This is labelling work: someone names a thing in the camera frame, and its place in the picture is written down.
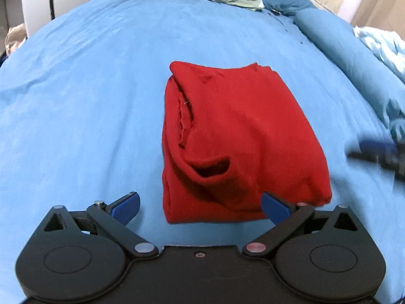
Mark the blue duvet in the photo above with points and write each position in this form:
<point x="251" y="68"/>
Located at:
<point x="380" y="87"/>

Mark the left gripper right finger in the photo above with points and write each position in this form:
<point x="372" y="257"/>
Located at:
<point x="317" y="255"/>

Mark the light blue bed sheet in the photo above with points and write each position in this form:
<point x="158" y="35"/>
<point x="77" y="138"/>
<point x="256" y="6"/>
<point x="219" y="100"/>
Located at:
<point x="82" y="107"/>

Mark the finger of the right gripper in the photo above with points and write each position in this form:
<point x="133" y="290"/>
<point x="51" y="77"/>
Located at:
<point x="388" y="155"/>

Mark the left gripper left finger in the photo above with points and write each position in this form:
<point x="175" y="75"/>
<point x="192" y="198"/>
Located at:
<point x="77" y="256"/>

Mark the red knit garment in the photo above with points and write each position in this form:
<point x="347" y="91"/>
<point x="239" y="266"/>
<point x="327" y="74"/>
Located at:
<point x="231" y="135"/>

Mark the light blue striped blanket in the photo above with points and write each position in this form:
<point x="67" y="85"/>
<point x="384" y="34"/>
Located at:
<point x="387" y="47"/>

